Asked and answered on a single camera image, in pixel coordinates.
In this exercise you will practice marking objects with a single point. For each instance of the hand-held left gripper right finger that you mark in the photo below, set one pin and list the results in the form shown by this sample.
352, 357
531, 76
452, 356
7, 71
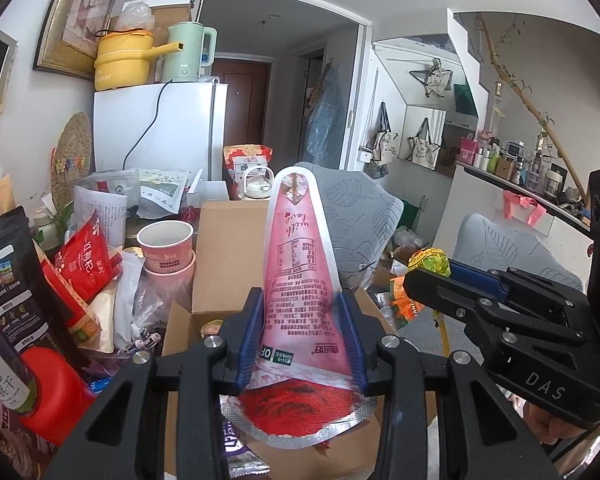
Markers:
352, 340

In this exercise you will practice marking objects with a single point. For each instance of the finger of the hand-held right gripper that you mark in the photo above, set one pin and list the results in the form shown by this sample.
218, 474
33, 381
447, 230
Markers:
445, 295
480, 280

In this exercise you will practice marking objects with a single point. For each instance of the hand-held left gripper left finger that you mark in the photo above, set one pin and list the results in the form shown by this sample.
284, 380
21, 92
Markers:
245, 340

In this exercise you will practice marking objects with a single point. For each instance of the clear waffle packet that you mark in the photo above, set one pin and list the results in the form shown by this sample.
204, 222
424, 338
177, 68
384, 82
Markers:
430, 260

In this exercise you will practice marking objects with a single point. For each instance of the brown cardboard box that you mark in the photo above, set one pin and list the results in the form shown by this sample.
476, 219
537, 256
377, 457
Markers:
230, 260

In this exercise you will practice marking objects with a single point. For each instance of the pink triangular snack packet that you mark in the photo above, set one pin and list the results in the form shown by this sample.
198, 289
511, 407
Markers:
300, 260

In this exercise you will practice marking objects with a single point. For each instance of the purple silver snack packet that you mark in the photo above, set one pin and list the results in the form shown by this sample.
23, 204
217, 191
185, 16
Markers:
240, 455

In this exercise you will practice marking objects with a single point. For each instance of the person's right hand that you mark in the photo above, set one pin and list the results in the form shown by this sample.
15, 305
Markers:
555, 427

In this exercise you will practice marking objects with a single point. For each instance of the pink ribbon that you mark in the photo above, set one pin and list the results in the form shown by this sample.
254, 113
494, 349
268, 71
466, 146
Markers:
525, 207

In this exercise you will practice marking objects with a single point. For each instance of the pink paper cup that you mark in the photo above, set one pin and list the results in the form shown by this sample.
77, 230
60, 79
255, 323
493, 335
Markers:
172, 285
165, 250

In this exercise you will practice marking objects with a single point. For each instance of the clear bag of pink sticks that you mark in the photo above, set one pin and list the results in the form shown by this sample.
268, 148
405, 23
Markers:
145, 310

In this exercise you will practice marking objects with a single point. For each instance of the row of bottles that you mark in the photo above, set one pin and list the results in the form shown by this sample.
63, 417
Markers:
510, 165

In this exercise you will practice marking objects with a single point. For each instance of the wide canvas tote bag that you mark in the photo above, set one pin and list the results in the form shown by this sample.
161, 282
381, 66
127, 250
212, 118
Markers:
425, 150

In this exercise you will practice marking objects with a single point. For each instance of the blue tube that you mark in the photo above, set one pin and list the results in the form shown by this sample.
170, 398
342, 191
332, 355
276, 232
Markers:
100, 386

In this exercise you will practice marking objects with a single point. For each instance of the narrow canvas tote bag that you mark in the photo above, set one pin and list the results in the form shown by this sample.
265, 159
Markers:
382, 145

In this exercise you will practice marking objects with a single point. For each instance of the red stand-up pouch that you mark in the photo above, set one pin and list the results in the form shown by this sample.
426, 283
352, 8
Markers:
85, 265

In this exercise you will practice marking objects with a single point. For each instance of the red bag white label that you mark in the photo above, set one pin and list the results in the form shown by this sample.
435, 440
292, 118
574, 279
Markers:
240, 155

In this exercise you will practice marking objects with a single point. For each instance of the bamboo pole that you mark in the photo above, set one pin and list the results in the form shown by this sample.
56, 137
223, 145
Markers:
525, 100

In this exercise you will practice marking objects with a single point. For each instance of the white printed paper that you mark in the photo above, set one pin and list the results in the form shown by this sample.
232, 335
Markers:
100, 215

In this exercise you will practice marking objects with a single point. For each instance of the red canister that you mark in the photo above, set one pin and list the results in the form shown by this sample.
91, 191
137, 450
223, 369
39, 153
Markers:
55, 410

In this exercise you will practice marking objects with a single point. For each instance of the high hanging canvas bag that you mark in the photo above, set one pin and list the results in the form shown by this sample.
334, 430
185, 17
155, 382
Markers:
437, 80

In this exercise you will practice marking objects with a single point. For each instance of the blue plastic garment bag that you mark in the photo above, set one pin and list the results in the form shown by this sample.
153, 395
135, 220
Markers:
327, 115

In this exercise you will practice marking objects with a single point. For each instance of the white refrigerator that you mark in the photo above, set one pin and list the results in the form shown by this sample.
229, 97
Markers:
180, 130

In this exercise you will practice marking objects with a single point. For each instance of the brown wooden door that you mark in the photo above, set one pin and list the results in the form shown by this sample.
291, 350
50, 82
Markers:
240, 100

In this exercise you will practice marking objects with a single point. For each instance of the clear jar dark label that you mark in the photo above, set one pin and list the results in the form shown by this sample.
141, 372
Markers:
5, 370

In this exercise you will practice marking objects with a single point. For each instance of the black printed pouch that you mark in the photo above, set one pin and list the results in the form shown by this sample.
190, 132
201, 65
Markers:
10, 270

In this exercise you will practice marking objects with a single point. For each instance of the round woven straw mat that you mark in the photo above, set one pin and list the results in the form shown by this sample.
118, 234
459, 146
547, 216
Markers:
75, 140

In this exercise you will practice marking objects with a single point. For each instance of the pale green kettle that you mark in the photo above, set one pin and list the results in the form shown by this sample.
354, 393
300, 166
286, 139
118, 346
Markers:
182, 55

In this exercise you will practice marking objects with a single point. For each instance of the yellow cooking pot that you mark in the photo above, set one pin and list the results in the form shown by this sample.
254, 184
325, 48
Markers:
122, 65

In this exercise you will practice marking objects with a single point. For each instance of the large framed picture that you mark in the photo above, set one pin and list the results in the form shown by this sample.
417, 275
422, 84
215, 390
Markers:
80, 10

